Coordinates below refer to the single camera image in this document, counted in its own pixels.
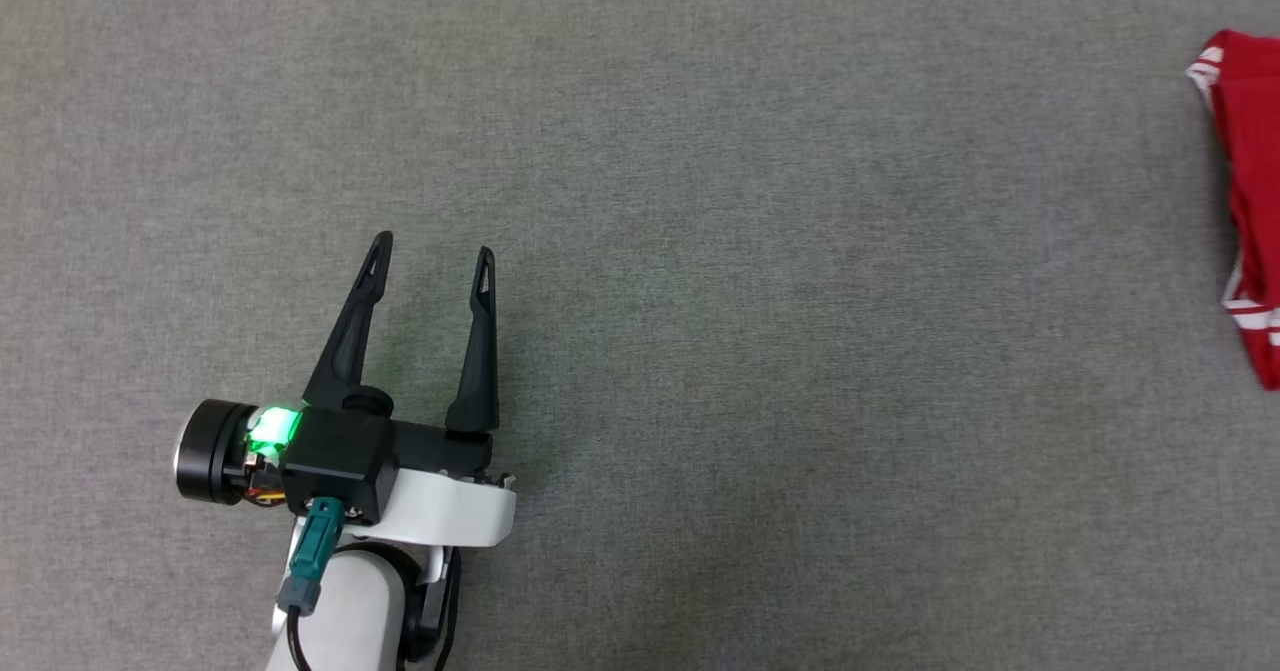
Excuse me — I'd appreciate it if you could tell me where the black cable with teal plug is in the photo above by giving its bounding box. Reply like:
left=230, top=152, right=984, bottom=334
left=274, top=496, right=347, bottom=671

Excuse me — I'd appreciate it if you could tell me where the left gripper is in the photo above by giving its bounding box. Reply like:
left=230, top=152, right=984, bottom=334
left=174, top=231, right=518, bottom=550

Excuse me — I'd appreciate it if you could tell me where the thin black cable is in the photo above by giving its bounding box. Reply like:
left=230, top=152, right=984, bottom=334
left=400, top=546, right=464, bottom=671

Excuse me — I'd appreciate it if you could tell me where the red jersey with white trim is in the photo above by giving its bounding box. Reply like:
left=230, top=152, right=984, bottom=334
left=1186, top=29, right=1280, bottom=392

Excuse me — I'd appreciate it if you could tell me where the grey fabric sofa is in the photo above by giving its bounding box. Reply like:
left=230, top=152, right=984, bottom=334
left=0, top=0, right=1280, bottom=671

